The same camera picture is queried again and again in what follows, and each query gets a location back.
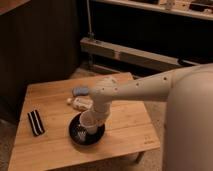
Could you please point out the vertical metal pipe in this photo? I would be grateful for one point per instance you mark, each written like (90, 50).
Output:
(90, 32)

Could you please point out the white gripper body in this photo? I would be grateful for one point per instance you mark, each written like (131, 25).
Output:
(92, 118)

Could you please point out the silver fork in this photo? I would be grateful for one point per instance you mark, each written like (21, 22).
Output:
(82, 135)

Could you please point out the black white striped block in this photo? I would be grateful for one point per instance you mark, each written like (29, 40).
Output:
(36, 123)

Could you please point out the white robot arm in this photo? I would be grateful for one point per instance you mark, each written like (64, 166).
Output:
(188, 95)

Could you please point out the wooden table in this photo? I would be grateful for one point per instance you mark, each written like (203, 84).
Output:
(128, 130)

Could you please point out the blue sponge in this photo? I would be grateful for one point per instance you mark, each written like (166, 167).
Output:
(80, 91)

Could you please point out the black round plate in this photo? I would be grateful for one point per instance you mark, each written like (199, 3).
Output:
(75, 127)

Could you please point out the wooden shelf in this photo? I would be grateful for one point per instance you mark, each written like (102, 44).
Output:
(175, 7)

